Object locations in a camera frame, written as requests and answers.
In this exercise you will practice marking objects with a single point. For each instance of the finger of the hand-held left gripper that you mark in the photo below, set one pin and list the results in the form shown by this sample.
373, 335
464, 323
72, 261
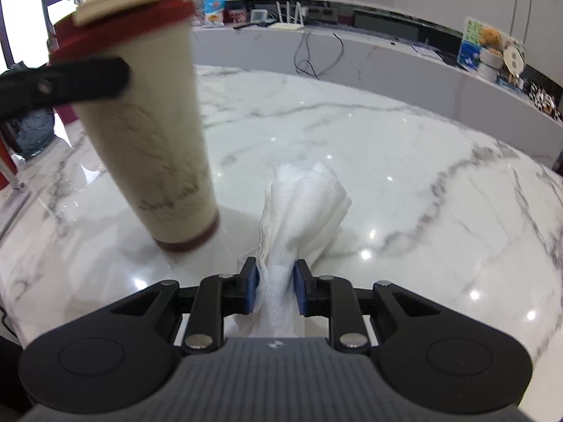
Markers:
83, 79

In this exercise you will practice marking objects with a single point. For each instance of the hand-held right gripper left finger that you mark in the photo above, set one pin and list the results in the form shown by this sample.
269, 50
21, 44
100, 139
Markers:
250, 285

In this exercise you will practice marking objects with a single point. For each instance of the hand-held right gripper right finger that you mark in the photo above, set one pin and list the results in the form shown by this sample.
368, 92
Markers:
301, 290

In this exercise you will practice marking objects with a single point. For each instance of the white tissue paper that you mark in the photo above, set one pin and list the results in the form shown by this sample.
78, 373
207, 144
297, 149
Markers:
303, 220

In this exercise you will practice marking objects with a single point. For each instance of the white cup with red lid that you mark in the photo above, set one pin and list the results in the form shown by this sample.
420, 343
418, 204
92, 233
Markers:
154, 132

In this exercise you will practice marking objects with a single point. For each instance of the red object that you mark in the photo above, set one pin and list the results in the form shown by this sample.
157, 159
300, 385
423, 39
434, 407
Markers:
6, 162

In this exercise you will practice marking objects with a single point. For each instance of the blue snack packet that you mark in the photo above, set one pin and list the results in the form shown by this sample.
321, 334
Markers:
214, 11

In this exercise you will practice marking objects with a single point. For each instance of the pink photo card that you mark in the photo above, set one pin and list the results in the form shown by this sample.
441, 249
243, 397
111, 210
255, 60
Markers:
237, 15

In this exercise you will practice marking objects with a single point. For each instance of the small white display clock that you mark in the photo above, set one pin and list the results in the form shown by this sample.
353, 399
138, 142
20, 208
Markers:
259, 16

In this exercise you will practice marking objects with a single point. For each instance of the white router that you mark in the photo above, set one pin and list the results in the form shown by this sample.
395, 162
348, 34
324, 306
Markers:
288, 22

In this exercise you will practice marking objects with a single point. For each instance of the marble television console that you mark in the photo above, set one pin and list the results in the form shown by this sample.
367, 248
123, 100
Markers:
396, 66

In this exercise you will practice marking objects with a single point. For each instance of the stack of round tins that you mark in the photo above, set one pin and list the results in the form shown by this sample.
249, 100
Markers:
489, 63

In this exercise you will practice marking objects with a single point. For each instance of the green floral box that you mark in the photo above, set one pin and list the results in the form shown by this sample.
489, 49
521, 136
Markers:
468, 46

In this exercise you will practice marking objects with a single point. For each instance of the cow print plush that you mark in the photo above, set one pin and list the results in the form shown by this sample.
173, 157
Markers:
543, 101

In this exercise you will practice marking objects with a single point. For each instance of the white shaped sign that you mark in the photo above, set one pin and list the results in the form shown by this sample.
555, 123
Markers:
513, 57

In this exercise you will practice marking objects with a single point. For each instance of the yellow plush toy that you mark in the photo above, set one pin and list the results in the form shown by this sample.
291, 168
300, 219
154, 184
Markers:
490, 37

